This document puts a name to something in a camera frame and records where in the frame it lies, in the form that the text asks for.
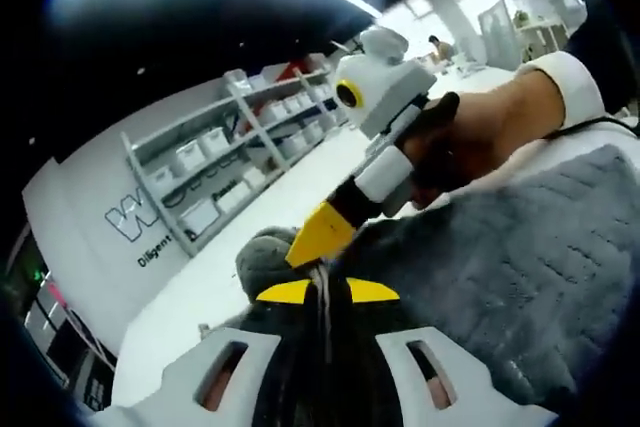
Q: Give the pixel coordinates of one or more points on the grey metal shelving unit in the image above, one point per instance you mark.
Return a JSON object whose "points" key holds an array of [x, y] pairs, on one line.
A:
{"points": [[240, 147]]}

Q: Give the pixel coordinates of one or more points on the grey towel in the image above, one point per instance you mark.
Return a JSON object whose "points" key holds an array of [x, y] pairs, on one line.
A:
{"points": [[525, 272]]}

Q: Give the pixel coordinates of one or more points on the potted green plant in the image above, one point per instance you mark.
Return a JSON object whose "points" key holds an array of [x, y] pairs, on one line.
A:
{"points": [[521, 19]]}

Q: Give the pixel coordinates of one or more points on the person's right hand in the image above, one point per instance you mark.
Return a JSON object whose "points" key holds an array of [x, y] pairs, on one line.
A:
{"points": [[500, 127]]}

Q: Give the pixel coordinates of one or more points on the row of white storage boxes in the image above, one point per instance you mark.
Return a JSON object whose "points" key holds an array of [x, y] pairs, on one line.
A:
{"points": [[210, 144]]}

